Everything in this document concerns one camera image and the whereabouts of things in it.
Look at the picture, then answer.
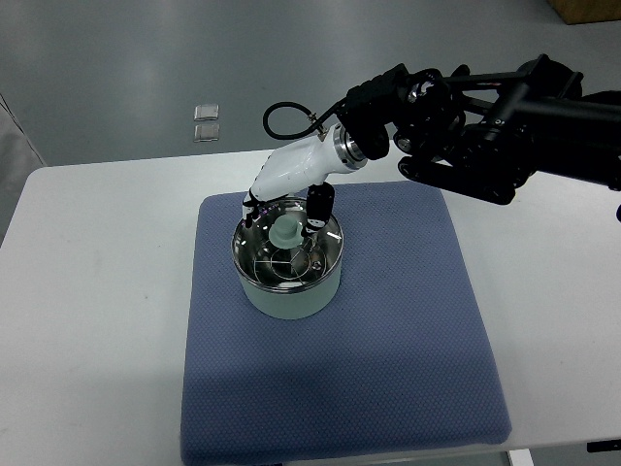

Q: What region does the glass lid with green knob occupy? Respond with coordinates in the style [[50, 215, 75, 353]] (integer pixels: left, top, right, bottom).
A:
[[232, 197, 344, 293]]

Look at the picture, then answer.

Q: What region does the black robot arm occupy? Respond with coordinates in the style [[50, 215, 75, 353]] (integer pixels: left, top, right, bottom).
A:
[[249, 55, 620, 205]]

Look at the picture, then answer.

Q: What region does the blue quilted mat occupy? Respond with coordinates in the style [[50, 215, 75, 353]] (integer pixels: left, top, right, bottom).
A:
[[180, 182, 511, 465]]

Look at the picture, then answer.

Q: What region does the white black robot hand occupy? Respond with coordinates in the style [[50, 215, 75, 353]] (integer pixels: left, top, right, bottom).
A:
[[243, 123, 367, 236]]

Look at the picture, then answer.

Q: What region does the black table bracket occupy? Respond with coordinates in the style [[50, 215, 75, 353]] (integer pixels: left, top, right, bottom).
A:
[[587, 439, 621, 453]]

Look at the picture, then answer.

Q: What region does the upper floor outlet plate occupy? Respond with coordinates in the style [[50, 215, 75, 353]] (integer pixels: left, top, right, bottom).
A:
[[193, 103, 219, 121]]

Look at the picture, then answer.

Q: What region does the green pot with handle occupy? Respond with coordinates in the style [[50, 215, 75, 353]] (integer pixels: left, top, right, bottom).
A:
[[228, 193, 346, 321]]

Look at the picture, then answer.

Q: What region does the wire steamer rack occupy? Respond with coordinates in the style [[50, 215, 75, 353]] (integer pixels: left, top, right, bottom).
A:
[[251, 242, 326, 286]]

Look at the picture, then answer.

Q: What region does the cardboard box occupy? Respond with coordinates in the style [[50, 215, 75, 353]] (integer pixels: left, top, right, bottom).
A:
[[547, 0, 620, 25]]

